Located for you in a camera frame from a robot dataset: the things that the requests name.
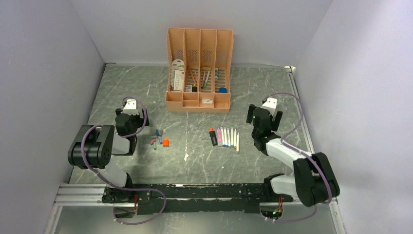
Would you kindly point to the orange black highlighter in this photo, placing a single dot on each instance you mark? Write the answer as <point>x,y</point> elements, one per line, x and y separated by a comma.
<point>213,137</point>

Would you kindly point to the pink highlighter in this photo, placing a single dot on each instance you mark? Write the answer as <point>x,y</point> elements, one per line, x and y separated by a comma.
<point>219,136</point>

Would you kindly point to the white pen pink cap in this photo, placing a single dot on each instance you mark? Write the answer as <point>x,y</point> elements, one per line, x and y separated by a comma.
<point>225,139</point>

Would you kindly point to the white pen green cap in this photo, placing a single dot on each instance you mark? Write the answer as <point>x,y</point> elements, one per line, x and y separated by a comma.
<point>221,128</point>

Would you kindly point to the white pen dark grey cap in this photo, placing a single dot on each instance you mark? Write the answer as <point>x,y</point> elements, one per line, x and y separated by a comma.
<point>234,138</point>

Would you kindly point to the white pen blue cap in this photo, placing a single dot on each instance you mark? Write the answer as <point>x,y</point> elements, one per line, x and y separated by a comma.
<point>231,135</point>

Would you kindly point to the orange highlighter cap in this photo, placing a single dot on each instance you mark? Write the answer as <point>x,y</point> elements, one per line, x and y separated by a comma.
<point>165,142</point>

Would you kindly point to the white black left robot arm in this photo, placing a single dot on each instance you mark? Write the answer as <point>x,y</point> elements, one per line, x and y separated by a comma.
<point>94,146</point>

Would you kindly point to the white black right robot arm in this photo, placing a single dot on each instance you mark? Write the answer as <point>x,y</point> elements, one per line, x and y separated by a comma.
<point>313,181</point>

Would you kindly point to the white eraser box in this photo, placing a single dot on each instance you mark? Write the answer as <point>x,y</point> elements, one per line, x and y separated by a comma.
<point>207,101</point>

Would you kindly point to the orange plastic desk organizer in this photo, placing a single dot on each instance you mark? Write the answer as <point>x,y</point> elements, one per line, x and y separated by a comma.
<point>207,55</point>

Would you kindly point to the white packaged item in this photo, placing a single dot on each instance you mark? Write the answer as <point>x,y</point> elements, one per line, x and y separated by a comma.
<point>177,75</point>

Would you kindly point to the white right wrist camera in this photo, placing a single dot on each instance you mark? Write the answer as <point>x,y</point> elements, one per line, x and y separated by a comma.
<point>270,104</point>

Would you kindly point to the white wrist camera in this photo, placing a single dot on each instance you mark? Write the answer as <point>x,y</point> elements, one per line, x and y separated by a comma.
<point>270,104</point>
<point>131,107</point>

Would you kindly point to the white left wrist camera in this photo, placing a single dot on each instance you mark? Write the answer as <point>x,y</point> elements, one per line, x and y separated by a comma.
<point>131,107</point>

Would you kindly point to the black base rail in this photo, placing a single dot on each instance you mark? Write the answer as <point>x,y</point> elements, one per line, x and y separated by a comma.
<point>173,198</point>

